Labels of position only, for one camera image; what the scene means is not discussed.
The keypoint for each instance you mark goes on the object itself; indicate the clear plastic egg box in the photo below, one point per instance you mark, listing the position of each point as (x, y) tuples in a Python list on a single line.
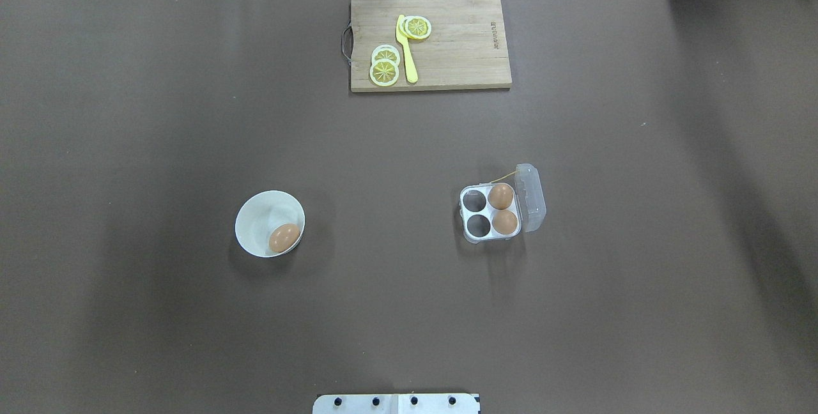
[(529, 206)]

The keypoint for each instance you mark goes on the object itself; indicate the brown egg from bowl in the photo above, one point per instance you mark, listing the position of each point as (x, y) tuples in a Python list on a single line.
[(284, 238)]

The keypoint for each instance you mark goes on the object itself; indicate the brown egg far box slot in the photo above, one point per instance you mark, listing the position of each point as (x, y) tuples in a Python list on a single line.
[(501, 196)]

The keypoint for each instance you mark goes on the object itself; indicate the brown egg box slot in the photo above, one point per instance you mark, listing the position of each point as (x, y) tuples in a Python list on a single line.
[(501, 196), (505, 222)]

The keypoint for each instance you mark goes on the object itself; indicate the brown egg near box slot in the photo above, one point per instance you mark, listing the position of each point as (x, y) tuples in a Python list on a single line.
[(505, 222)]

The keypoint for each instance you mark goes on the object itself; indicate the yellow rubber band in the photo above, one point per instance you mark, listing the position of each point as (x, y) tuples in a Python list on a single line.
[(501, 177)]

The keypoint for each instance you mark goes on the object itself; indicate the upper lemon slice of pair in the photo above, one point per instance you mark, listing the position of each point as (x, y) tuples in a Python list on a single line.
[(386, 51)]

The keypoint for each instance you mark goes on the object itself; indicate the yellow plastic knife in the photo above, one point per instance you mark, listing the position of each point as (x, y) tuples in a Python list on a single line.
[(410, 69)]

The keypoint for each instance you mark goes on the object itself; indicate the wooden cutting board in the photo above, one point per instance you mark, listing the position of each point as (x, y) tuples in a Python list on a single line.
[(467, 48)]

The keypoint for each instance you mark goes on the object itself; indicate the white bowl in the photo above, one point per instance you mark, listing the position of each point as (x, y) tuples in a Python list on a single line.
[(260, 215)]

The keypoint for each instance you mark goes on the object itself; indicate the lemon slice near knife tip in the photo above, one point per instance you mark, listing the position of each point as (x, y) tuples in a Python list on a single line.
[(415, 27)]

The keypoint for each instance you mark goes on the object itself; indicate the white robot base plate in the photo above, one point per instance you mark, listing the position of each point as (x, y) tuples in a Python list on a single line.
[(398, 403)]

